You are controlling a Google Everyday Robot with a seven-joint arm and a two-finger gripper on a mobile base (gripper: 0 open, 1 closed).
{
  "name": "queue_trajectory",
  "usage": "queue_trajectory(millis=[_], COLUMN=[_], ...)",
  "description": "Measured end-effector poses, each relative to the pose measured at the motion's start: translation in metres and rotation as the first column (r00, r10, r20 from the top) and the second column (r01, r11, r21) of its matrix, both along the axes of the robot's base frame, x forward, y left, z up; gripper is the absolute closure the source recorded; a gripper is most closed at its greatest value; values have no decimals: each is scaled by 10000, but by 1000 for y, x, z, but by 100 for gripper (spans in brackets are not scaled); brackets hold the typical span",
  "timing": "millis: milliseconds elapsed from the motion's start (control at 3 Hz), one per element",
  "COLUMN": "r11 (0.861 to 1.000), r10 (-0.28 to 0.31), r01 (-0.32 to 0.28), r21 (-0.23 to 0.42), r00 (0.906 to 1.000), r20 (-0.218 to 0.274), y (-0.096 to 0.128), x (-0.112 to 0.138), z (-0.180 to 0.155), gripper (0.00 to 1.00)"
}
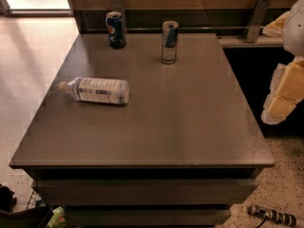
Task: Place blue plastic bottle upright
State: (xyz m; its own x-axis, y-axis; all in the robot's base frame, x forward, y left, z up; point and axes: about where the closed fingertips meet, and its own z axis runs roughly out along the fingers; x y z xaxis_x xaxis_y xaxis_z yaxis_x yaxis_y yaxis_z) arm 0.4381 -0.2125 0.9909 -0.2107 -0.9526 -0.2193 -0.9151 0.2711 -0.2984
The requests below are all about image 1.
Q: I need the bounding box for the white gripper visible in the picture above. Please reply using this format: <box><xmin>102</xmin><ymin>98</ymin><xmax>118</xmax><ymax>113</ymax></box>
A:
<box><xmin>261</xmin><ymin>11</ymin><xmax>304</xmax><ymax>125</ymax></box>

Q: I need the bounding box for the clear plastic water bottle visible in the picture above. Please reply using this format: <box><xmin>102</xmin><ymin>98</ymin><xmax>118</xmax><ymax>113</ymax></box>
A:
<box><xmin>58</xmin><ymin>77</ymin><xmax>130</xmax><ymax>105</ymax></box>

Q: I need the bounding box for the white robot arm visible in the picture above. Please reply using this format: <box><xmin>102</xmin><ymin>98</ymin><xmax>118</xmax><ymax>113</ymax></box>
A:
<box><xmin>261</xmin><ymin>0</ymin><xmax>304</xmax><ymax>125</ymax></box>

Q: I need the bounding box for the silver Red Bull can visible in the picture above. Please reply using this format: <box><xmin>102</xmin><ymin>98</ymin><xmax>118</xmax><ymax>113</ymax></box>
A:
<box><xmin>161</xmin><ymin>21</ymin><xmax>179</xmax><ymax>65</ymax></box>

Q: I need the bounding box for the grey drawer cabinet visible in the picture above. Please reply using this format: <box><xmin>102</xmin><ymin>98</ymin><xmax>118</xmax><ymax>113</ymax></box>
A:
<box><xmin>10</xmin><ymin>34</ymin><xmax>275</xmax><ymax>228</ymax></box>

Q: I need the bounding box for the black white striped tool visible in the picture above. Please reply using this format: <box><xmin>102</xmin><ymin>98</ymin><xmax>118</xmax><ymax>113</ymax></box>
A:
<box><xmin>247</xmin><ymin>204</ymin><xmax>301</xmax><ymax>228</ymax></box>

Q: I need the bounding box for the blue Pepsi can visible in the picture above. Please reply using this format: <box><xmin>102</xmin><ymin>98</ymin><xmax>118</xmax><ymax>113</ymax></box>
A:
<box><xmin>105</xmin><ymin>11</ymin><xmax>126</xmax><ymax>48</ymax></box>

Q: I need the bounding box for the green packet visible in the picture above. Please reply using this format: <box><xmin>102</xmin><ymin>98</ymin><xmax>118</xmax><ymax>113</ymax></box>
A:
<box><xmin>47</xmin><ymin>207</ymin><xmax>67</xmax><ymax>228</ymax></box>

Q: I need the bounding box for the black object on floor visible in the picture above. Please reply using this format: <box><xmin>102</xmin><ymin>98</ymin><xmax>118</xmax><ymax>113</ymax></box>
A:
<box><xmin>0</xmin><ymin>185</ymin><xmax>17</xmax><ymax>212</ymax></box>

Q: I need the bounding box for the right metal wall bracket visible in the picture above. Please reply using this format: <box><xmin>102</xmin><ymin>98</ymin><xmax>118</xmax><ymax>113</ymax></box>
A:
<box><xmin>243</xmin><ymin>0</ymin><xmax>272</xmax><ymax>43</ymax></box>

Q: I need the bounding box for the metal wall bracket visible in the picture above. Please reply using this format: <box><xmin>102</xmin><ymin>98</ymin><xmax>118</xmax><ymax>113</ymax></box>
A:
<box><xmin>243</xmin><ymin>0</ymin><xmax>272</xmax><ymax>43</ymax></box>
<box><xmin>111</xmin><ymin>0</ymin><xmax>125</xmax><ymax>20</ymax></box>

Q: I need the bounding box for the left metal wall bracket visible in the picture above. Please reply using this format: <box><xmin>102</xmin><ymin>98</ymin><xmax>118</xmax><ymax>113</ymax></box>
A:
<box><xmin>111</xmin><ymin>0</ymin><xmax>125</xmax><ymax>20</ymax></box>

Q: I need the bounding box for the black wire basket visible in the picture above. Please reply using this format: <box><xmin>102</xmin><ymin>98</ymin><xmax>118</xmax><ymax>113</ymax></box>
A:
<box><xmin>0</xmin><ymin>189</ymin><xmax>54</xmax><ymax>228</ymax></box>

